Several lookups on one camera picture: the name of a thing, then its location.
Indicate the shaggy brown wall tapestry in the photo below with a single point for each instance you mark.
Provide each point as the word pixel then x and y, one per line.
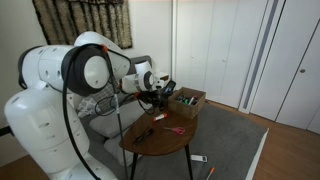
pixel 83 16

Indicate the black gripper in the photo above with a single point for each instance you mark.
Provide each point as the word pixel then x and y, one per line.
pixel 154 97

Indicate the white remote control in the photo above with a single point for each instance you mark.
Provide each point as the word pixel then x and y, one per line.
pixel 199 158

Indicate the orange capped glue stick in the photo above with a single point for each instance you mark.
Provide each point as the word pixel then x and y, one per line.
pixel 161 117

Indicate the green highlighter marker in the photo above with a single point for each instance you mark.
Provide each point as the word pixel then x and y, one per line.
pixel 181 98

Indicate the long white marker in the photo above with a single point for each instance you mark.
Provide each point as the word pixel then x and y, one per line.
pixel 192 101

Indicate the white frame with grey strip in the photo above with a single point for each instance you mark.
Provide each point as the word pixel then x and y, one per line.
pixel 258 56

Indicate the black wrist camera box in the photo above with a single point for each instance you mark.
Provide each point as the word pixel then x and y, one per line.
pixel 169 87

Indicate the dark grey sofa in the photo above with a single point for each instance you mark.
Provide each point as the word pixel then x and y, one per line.
pixel 140 60

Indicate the black metal table leg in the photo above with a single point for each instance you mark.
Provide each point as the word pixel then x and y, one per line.
pixel 189 163
pixel 134 166

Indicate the white sliding door with knob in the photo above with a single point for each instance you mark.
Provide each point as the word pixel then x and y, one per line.
pixel 303 96

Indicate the round metal door knob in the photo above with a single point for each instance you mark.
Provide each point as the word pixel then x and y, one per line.
pixel 302 70

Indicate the light grey sofa cushion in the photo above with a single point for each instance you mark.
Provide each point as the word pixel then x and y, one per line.
pixel 116 120
pixel 123 151

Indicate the brown cardboard box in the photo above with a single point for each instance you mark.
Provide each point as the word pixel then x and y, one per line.
pixel 186 108

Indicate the grey rug with white edge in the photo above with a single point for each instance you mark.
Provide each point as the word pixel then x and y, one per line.
pixel 226 140

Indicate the patterned grey white pillow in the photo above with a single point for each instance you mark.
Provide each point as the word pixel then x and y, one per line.
pixel 88 105

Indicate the orange tipped white pen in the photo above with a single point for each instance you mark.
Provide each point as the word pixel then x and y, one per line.
pixel 210 173

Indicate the dark folded eyeglasses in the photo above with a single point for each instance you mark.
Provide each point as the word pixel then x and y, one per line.
pixel 143 136

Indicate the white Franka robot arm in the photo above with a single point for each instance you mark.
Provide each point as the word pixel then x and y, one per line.
pixel 43 126

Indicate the white closet door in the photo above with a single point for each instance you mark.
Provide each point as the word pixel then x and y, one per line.
pixel 233 50
pixel 191 43

